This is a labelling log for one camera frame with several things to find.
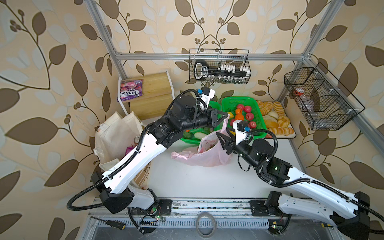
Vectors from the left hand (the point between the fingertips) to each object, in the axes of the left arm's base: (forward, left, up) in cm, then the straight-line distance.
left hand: (230, 114), depth 54 cm
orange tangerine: (+34, -17, -41) cm, 56 cm away
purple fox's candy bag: (+26, +49, -11) cm, 57 cm away
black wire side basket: (+19, -51, -11) cm, 55 cm away
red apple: (+34, -25, -41) cm, 59 cm away
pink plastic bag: (-5, +6, -20) cm, 21 cm away
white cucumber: (+18, +11, -42) cm, 47 cm away
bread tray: (+31, -43, -41) cm, 67 cm away
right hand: (+1, +1, -12) cm, 12 cm away
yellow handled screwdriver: (-32, +51, -44) cm, 74 cm away
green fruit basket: (+42, -23, -41) cm, 63 cm away
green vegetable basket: (+19, +19, -44) cm, 52 cm away
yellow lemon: (+36, -12, -42) cm, 56 cm away
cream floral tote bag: (+4, +57, -27) cm, 63 cm away
